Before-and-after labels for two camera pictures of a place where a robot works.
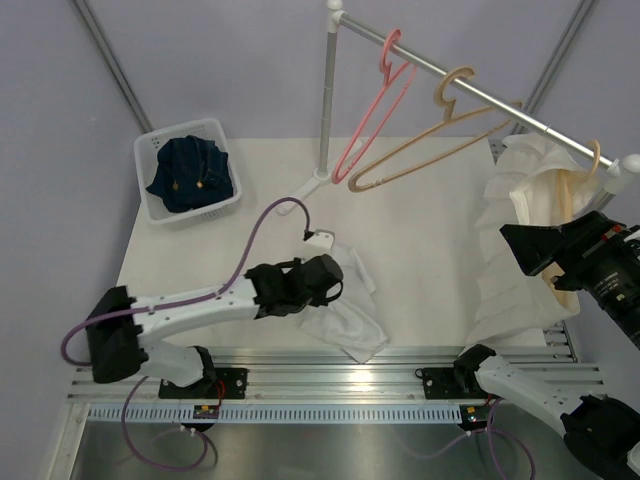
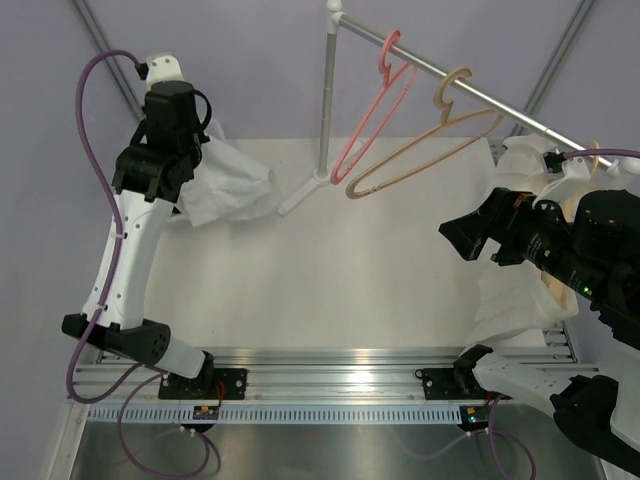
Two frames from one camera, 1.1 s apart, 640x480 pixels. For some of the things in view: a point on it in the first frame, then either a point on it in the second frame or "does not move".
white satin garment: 349,321 → 228,184
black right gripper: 576,247 → 510,211
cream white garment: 522,189 does not move
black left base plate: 229,384 does not move
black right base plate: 451,383 does not move
